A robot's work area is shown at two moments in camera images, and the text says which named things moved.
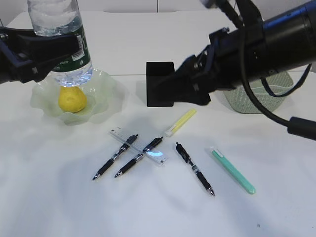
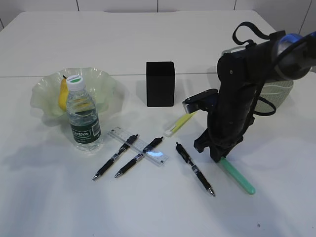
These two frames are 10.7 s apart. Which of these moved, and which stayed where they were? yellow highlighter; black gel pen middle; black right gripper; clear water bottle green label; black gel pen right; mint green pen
Moved: clear water bottle green label; black right gripper
Stayed: black gel pen right; black gel pen middle; yellow highlighter; mint green pen
